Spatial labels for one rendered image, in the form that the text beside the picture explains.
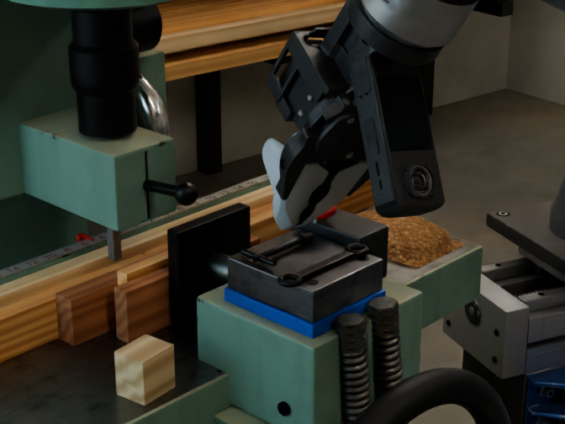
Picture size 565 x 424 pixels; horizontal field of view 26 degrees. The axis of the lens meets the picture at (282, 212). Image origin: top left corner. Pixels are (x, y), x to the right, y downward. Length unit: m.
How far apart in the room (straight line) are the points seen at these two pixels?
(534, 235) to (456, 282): 0.29
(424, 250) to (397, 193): 0.42
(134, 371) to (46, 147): 0.24
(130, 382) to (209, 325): 0.09
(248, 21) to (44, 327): 2.48
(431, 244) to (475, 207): 2.59
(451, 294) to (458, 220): 2.47
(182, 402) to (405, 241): 0.35
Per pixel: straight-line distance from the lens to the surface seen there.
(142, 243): 1.16
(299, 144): 0.88
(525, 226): 1.56
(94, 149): 1.05
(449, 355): 2.96
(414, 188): 0.83
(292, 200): 0.92
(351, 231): 1.03
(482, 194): 3.95
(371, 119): 0.84
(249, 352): 1.00
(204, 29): 3.42
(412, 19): 0.81
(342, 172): 0.92
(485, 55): 4.98
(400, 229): 1.26
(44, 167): 1.12
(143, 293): 1.08
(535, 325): 1.47
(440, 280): 1.24
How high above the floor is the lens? 1.41
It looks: 22 degrees down
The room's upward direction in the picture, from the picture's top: straight up
